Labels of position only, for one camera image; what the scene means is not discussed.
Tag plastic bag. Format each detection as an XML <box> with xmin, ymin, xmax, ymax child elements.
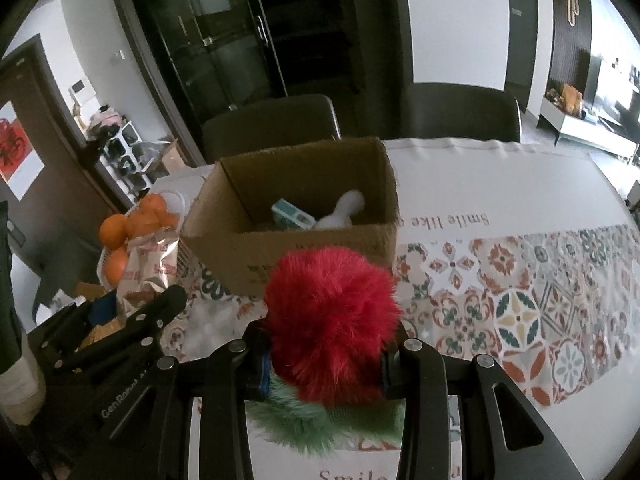
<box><xmin>135</xmin><ymin>140</ymin><xmax>188</xmax><ymax>176</ymax></box>

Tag pile of bags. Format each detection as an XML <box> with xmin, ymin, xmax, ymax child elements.
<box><xmin>85</xmin><ymin>107</ymin><xmax>126</xmax><ymax>136</ymax></box>

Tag dark slatted wall panel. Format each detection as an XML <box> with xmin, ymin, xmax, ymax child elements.
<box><xmin>547</xmin><ymin>0</ymin><xmax>593</xmax><ymax>106</ymax></box>

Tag red white snack packet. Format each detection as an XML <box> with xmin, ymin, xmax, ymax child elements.
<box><xmin>116</xmin><ymin>227</ymin><xmax>181</xmax><ymax>318</ymax></box>

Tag white plush toy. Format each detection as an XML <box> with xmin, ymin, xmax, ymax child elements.
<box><xmin>315</xmin><ymin>189</ymin><xmax>365</xmax><ymax>231</ymax></box>

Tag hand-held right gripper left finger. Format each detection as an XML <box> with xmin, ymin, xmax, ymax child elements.
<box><xmin>144</xmin><ymin>324</ymin><xmax>274</xmax><ymax>480</ymax></box>

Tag dark glass sliding door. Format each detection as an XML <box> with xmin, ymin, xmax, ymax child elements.
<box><xmin>122</xmin><ymin>0</ymin><xmax>416</xmax><ymax>161</ymax></box>

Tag white television cabinet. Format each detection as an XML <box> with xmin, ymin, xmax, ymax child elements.
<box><xmin>537</xmin><ymin>95</ymin><xmax>640</xmax><ymax>162</ymax></box>

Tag white intercom panel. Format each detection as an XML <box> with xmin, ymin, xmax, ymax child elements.
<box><xmin>69</xmin><ymin>79</ymin><xmax>98</xmax><ymax>106</ymax></box>

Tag television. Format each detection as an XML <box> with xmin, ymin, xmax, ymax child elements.
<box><xmin>585</xmin><ymin>55</ymin><xmax>640</xmax><ymax>126</ymax></box>

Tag brown door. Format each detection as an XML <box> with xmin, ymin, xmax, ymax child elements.
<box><xmin>0</xmin><ymin>40</ymin><xmax>121</xmax><ymax>241</ymax></box>

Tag dark interior door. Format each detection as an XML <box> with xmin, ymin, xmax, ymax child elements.
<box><xmin>505</xmin><ymin>0</ymin><xmax>556</xmax><ymax>111</ymax></box>

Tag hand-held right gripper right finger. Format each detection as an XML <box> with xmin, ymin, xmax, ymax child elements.
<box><xmin>380</xmin><ymin>337</ymin><xmax>586</xmax><ymax>480</ymax></box>

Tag dark green chair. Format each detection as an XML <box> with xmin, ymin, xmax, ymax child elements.
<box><xmin>201</xmin><ymin>94</ymin><xmax>342</xmax><ymax>163</ymax></box>
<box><xmin>400</xmin><ymin>82</ymin><xmax>522</xmax><ymax>143</ymax></box>
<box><xmin>32</xmin><ymin>230</ymin><xmax>108</xmax><ymax>321</ymax></box>

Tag red and green fluffy pompom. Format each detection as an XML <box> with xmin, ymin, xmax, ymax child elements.
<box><xmin>245</xmin><ymin>246</ymin><xmax>406</xmax><ymax>457</ymax></box>

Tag white fruit basket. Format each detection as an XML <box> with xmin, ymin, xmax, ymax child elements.
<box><xmin>97</xmin><ymin>190</ymin><xmax>198</xmax><ymax>291</ymax></box>

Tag white shoe rack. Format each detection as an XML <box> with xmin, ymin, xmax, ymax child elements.
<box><xmin>97</xmin><ymin>122</ymin><xmax>151</xmax><ymax>196</ymax></box>

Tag cardboard box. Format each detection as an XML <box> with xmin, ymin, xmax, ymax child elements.
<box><xmin>179</xmin><ymin>136</ymin><xmax>401</xmax><ymax>298</ymax></box>

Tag blue white tissue packet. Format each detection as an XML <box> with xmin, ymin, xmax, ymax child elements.
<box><xmin>271</xmin><ymin>198</ymin><xmax>317</xmax><ymax>231</ymax></box>

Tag red white wall calendar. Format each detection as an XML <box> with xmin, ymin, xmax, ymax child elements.
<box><xmin>0</xmin><ymin>100</ymin><xmax>46</xmax><ymax>201</ymax></box>

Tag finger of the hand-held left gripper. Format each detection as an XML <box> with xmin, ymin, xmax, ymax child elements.
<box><xmin>55</xmin><ymin>285</ymin><xmax>187</xmax><ymax>376</ymax></box>
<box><xmin>42</xmin><ymin>292</ymin><xmax>122</xmax><ymax>357</ymax></box>

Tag brown box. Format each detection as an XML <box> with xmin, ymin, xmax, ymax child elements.
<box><xmin>560</xmin><ymin>84</ymin><xmax>583</xmax><ymax>113</ymax></box>

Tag white cloth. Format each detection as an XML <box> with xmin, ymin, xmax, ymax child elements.
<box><xmin>0</xmin><ymin>347</ymin><xmax>47</xmax><ymax>427</ymax></box>

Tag floral table runner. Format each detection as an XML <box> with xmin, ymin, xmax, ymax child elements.
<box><xmin>165</xmin><ymin>222</ymin><xmax>640</xmax><ymax>408</ymax></box>

